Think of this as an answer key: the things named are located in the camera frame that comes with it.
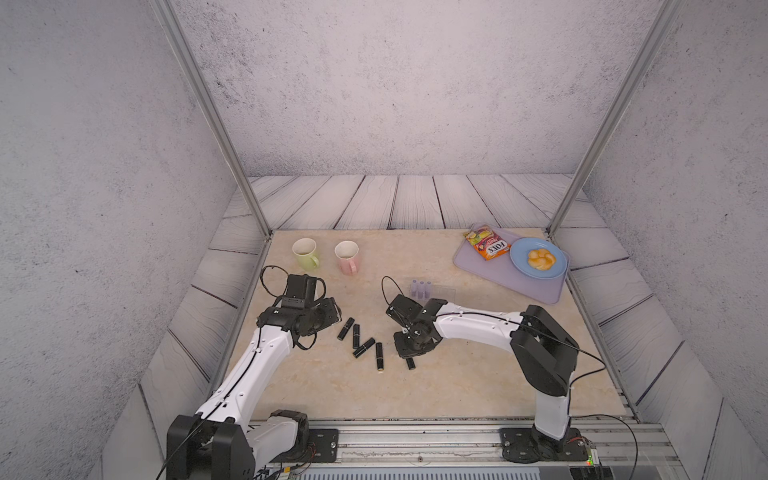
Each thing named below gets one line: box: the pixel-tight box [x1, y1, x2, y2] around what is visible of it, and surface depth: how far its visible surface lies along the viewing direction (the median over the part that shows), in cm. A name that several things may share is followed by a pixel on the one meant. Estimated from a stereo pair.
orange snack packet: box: [464, 225, 512, 261], surface depth 116 cm
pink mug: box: [334, 240, 359, 277], surface depth 104 cm
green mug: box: [292, 237, 319, 272], surface depth 106 cm
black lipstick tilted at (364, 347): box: [352, 337, 376, 358], surface depth 91 cm
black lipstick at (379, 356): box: [375, 342, 384, 371], surface depth 89 cm
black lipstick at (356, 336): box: [352, 324, 360, 349], surface depth 95 cm
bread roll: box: [527, 248, 557, 271], surface depth 110 cm
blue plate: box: [509, 237, 567, 280], surface depth 110 cm
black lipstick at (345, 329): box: [336, 317, 355, 341], surface depth 95 cm
